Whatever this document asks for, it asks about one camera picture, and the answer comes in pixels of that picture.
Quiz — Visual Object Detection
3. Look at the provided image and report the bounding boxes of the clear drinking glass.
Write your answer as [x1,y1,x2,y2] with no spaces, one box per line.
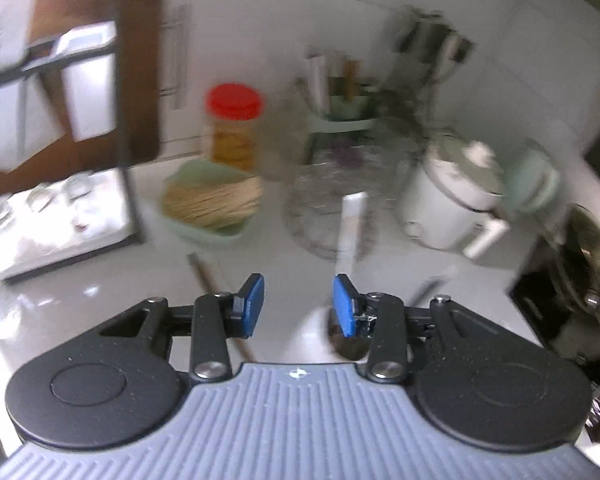
[27,182,57,212]
[62,172,99,202]
[0,195,17,232]

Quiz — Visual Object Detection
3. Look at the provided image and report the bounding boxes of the dried noodles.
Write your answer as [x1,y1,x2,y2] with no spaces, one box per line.
[162,177,262,228]

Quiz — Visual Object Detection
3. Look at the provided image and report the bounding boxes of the white chopping board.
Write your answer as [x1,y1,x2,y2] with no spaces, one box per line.
[0,80,66,171]
[52,22,118,143]

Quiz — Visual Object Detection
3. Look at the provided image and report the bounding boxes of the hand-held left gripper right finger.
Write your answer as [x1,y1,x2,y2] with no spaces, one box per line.
[332,274,502,384]

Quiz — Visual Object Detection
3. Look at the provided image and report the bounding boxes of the textured glass board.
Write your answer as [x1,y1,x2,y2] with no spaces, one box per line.
[0,0,41,81]

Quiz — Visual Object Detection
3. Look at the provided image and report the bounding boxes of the wooden chopstick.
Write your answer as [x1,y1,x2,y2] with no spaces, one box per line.
[186,254,258,362]

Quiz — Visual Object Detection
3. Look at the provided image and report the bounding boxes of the green electric kettle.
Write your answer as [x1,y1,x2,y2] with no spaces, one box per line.
[502,142,562,217]

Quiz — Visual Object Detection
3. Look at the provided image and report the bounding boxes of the green chopstick holder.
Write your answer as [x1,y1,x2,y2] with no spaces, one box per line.
[300,75,381,136]

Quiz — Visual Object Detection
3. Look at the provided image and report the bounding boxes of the wooden cutting board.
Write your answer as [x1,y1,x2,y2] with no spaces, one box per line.
[0,0,191,176]

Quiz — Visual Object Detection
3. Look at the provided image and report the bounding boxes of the plastic jar red lid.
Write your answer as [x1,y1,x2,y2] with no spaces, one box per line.
[205,84,266,173]

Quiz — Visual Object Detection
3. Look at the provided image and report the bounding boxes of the green plastic basket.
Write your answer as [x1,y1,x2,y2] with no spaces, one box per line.
[161,160,263,251]

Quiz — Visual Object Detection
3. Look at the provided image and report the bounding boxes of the white drip tray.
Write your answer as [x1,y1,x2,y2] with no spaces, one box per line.
[0,170,141,283]

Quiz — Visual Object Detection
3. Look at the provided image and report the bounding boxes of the metal wire cup rack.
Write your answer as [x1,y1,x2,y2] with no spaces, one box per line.
[284,160,416,261]

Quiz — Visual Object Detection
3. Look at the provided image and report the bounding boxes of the set of hanging kitchen utensils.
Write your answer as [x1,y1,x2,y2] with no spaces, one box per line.
[392,7,476,91]

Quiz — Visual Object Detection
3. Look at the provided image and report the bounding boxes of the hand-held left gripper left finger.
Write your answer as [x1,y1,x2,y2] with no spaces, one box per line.
[99,274,266,382]

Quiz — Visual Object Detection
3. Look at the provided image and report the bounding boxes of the black gas stove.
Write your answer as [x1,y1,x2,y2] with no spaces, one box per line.
[509,260,600,366]

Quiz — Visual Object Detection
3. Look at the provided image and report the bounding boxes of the white electric pot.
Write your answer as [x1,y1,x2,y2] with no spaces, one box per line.
[397,132,512,261]

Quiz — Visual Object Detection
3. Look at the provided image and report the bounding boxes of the pot with glass lid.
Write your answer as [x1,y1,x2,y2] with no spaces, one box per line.
[550,204,600,313]

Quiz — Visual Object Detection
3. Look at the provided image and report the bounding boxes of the white ceramic spoon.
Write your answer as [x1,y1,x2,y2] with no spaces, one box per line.
[336,191,368,273]

